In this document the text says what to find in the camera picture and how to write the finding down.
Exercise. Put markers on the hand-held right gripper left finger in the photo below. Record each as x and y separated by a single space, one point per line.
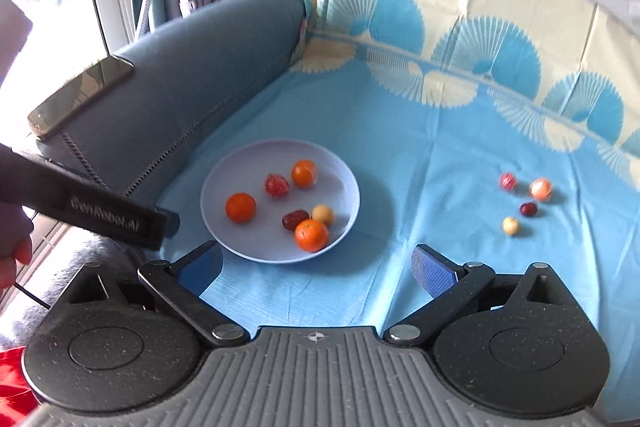
200 268

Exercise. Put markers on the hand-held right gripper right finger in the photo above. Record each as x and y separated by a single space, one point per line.
435 269

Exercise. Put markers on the small bare orange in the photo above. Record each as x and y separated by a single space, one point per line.
240 207
311 235

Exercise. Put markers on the red date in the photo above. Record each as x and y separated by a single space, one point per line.
528 209
291 220

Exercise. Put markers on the pale blue plate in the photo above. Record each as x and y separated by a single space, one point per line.
235 167

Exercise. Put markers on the red fruit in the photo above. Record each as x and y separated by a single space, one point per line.
276 186

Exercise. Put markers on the pale yellow longan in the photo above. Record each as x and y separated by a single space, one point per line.
323 214
510 226

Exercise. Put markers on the plastic orange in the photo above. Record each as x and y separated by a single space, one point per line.
304 173
541 189

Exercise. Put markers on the person's left hand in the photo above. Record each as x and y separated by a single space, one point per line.
12 237

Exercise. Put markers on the black smartphone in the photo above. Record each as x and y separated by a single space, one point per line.
80 94

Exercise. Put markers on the wrapped red candy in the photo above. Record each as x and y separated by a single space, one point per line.
507 181

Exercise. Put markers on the blue fan-printed cloth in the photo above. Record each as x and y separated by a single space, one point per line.
425 142

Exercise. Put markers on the red cloth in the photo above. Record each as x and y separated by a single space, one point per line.
12 382

